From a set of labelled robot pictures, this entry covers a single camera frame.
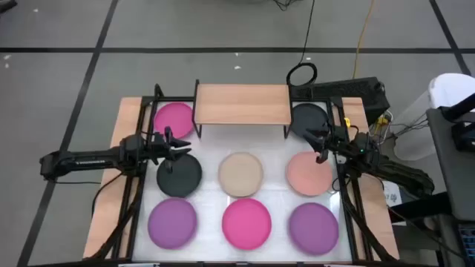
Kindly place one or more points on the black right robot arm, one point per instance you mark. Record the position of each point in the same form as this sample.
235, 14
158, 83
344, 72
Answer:
393, 170

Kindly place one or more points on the dark keyboard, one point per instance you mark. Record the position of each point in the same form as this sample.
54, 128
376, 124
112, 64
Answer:
468, 241

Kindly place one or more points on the small yellow clip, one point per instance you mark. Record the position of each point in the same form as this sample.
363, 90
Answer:
347, 121

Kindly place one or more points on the salmon round plate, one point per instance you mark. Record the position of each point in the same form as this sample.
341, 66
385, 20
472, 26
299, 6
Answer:
308, 177

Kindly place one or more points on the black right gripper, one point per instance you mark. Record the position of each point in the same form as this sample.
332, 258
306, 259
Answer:
335, 141

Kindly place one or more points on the white trash bin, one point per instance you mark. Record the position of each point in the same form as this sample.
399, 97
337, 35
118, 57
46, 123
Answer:
451, 89

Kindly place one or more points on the beige round plate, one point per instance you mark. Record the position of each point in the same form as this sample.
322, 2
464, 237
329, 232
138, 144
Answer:
240, 174

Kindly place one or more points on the purple round plate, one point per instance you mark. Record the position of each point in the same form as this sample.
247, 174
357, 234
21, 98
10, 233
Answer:
313, 228
172, 223

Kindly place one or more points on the pink round plate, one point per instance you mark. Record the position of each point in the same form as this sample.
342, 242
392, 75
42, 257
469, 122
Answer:
173, 118
246, 224

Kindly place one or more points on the white table mat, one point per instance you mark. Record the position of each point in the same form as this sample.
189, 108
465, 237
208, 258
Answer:
209, 230

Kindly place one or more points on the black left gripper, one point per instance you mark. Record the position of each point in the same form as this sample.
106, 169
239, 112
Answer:
157, 148

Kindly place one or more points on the black round plate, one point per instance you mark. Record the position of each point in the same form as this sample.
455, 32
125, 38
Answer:
308, 115
182, 181

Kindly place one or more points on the wooden shelf with black legs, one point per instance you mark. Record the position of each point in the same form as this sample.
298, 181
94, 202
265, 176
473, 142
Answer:
241, 104

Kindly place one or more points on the dark grey cart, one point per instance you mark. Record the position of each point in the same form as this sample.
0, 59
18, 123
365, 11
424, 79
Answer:
452, 178

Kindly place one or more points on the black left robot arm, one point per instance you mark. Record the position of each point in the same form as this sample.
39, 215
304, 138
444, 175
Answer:
89, 161

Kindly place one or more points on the white paper label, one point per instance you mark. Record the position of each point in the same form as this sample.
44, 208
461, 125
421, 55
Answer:
392, 194

